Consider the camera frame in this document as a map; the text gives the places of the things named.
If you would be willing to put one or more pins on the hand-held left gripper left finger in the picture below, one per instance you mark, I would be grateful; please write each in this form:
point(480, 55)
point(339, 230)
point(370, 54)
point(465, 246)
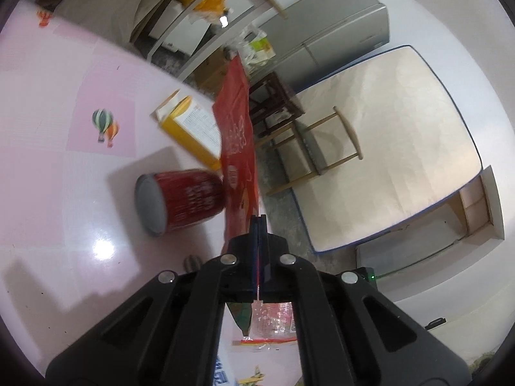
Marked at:
point(241, 265)

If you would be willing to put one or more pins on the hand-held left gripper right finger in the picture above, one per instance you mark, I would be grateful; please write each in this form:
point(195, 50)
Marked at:
point(273, 265)

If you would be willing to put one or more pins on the red can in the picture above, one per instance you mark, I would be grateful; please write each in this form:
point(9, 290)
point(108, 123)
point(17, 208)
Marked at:
point(189, 201)

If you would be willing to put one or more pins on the red snack packet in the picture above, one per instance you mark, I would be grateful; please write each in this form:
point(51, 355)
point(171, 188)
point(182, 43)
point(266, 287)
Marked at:
point(237, 148)

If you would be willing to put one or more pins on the yellow carton box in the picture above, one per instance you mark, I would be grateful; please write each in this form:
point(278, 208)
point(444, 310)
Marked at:
point(193, 128)

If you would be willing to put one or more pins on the wooden chair with dark seat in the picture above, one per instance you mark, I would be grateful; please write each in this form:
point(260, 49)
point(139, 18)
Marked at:
point(349, 130)

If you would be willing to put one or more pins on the cream mattress with blue edge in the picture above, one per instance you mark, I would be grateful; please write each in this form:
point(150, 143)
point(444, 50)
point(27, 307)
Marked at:
point(382, 136)

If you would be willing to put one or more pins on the dark wooden stool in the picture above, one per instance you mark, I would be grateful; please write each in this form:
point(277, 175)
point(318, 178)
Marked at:
point(273, 88)

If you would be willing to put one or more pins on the brown cardboard box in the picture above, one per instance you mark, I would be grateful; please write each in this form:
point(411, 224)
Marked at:
point(213, 70)

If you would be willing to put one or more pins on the pink patterned table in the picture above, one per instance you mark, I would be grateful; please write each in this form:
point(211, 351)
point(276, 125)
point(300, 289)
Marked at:
point(60, 169)

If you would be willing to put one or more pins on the brown wooden door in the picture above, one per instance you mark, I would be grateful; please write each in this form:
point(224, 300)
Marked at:
point(476, 205)

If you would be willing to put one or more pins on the white green paper bag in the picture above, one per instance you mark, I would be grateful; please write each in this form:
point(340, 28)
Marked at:
point(259, 46)

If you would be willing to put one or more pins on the white box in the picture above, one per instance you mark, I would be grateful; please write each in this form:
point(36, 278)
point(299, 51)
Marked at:
point(187, 28)

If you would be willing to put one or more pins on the silver fridge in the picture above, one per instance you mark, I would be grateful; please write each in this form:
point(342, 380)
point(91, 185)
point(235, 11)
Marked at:
point(330, 28)

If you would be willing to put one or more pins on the beige pillow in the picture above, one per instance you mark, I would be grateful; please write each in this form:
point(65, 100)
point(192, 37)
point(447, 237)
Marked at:
point(108, 0)

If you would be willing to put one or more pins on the white frame side table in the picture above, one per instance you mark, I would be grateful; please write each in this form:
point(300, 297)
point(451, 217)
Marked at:
point(273, 3)

